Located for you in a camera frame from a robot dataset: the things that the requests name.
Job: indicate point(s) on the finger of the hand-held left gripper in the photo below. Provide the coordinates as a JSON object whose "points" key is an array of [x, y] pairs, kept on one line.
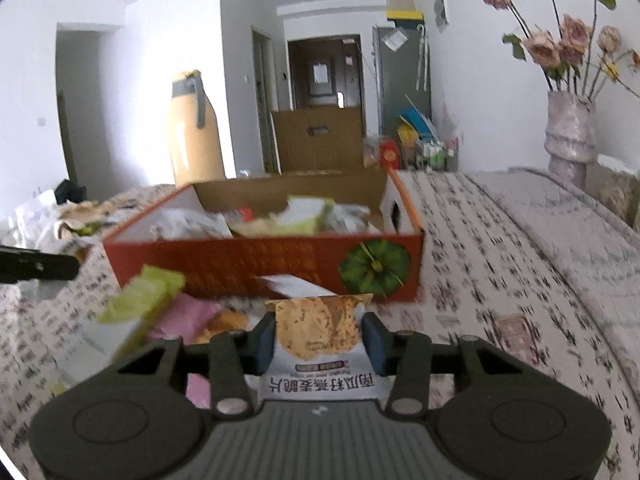
{"points": [[35, 265]]}

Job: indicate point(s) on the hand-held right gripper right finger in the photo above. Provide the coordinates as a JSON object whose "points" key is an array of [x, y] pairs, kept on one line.
{"points": [[375, 345]]}

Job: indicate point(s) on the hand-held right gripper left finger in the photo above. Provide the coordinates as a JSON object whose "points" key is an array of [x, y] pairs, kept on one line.
{"points": [[265, 345]]}

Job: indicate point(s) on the white biscuit snack packet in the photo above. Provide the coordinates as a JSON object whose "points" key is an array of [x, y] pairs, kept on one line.
{"points": [[315, 330], [230, 321]]}

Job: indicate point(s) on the orange cardboard box pumpkin print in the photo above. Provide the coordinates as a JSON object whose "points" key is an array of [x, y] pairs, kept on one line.
{"points": [[250, 265]]}

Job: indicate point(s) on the pink snack packet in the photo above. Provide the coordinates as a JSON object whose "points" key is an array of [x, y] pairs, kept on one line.
{"points": [[197, 391], [187, 315]]}

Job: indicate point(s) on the white cloth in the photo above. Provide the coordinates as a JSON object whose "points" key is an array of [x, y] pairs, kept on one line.
{"points": [[35, 225]]}

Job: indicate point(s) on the black bag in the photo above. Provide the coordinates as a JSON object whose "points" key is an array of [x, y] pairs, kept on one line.
{"points": [[70, 191]]}

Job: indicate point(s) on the red cartoon snack packet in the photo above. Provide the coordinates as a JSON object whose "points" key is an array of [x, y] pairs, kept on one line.
{"points": [[245, 214]]}

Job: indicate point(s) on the red gift box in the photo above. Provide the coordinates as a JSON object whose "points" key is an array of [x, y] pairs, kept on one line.
{"points": [[390, 155]]}

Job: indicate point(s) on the metal rack with bottles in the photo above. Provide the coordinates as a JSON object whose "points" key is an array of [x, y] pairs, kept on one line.
{"points": [[430, 155]]}

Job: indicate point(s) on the yellow thermos jug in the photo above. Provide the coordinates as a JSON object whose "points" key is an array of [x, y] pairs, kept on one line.
{"points": [[192, 145]]}

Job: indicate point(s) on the brown cardboard box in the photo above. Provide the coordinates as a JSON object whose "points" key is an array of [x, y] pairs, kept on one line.
{"points": [[320, 145]]}

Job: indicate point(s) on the grey quilted cloth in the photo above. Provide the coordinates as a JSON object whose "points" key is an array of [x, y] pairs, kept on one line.
{"points": [[565, 240]]}

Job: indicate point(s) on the blue and yellow bags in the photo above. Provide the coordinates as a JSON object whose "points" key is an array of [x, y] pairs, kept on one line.
{"points": [[415, 122]]}

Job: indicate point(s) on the grey refrigerator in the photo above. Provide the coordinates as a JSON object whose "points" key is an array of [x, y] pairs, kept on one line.
{"points": [[400, 75]]}

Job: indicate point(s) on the white paper notice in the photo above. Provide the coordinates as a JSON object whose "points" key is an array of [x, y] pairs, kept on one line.
{"points": [[320, 72]]}

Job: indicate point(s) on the beige patterned box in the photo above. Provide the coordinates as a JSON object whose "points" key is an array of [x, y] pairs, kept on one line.
{"points": [[617, 195]]}

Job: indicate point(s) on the pink textured vase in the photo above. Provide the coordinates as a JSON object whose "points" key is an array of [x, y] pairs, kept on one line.
{"points": [[570, 135]]}

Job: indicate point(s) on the dark wooden door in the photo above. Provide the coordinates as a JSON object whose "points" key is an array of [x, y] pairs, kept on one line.
{"points": [[300, 60]]}

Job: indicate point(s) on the yellow storage box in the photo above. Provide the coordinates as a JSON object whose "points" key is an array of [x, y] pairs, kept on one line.
{"points": [[405, 15]]}

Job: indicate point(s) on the dried pink rose bouquet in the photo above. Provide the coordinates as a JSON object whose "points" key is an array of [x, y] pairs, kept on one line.
{"points": [[542, 47]]}

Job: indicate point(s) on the white wall calendar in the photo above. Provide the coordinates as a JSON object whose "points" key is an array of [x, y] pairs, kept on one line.
{"points": [[442, 10]]}

